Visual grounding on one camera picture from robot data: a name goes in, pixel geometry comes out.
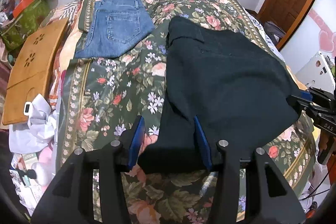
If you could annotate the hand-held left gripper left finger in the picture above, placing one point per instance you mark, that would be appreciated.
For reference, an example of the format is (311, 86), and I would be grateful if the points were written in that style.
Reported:
(136, 145)

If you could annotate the white wardrobe door pink hearts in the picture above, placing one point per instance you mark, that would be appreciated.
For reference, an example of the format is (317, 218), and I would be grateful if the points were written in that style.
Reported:
(302, 56)

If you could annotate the small white device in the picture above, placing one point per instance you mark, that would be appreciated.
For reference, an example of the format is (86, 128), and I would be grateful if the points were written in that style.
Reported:
(27, 108)

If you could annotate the white crumpled cloth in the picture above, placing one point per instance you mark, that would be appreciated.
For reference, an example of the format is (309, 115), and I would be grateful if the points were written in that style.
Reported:
(39, 119)

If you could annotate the orange box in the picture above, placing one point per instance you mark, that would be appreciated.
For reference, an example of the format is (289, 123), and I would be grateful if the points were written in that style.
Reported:
(25, 5)

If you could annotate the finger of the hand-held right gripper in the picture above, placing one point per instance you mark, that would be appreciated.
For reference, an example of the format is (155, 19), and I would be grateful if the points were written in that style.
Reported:
(305, 94)
(299, 104)

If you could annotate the white appliance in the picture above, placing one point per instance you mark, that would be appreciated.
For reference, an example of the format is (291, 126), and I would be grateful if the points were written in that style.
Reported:
(315, 69)

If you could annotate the white printed bedsheet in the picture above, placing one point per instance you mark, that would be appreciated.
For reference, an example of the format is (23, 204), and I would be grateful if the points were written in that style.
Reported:
(258, 27)

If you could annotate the blue jeans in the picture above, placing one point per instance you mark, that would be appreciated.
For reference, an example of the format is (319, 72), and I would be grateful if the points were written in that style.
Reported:
(115, 27)

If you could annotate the striped peach blanket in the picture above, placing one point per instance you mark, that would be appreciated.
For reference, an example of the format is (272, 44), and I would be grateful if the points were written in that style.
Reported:
(71, 8)

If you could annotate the black pants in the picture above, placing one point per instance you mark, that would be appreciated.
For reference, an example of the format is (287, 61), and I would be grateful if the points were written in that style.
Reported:
(223, 77)

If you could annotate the wooden lap desk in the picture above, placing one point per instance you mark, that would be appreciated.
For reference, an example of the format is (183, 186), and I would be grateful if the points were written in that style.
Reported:
(31, 61)

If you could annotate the dark backpack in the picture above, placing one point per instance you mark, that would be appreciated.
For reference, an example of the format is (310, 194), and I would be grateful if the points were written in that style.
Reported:
(273, 32)

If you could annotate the green floral storage box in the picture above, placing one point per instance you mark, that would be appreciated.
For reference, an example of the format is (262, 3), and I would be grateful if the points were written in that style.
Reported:
(29, 19)

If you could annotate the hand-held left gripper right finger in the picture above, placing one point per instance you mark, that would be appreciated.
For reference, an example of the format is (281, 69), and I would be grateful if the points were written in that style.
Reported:
(203, 145)

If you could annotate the dark floral blanket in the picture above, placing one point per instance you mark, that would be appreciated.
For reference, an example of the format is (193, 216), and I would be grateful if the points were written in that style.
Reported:
(110, 87)

